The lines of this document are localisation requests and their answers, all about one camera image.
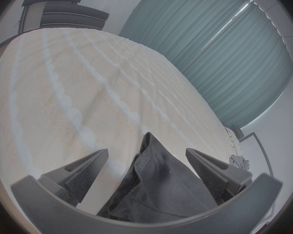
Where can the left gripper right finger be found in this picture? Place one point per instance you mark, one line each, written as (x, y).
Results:
(224, 179)

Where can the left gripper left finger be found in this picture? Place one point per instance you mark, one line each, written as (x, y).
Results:
(80, 179)

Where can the black T-shirt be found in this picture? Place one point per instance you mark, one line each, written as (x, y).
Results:
(156, 189)

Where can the pile of clothes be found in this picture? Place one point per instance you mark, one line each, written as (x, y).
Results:
(239, 161)

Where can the bed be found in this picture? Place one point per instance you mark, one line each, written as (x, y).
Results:
(75, 82)

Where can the white printed pillow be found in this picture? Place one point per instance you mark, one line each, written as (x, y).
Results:
(233, 140)

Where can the grey bedside table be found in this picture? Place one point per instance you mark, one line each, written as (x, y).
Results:
(235, 129)

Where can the blue-green curtain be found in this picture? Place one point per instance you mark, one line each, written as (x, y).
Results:
(241, 69)
(180, 16)

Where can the black chest of drawers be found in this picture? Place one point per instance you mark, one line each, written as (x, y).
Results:
(70, 16)

